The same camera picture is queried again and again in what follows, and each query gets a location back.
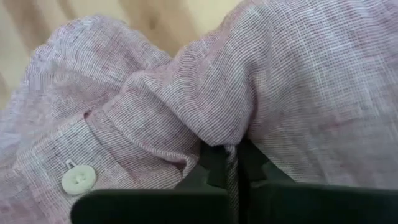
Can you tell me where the pink button shirt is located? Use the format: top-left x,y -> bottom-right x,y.
0,0 -> 398,224

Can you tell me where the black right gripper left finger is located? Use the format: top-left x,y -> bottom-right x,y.
167,142 -> 231,224

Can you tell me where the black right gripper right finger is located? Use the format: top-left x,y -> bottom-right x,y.
238,136 -> 312,224

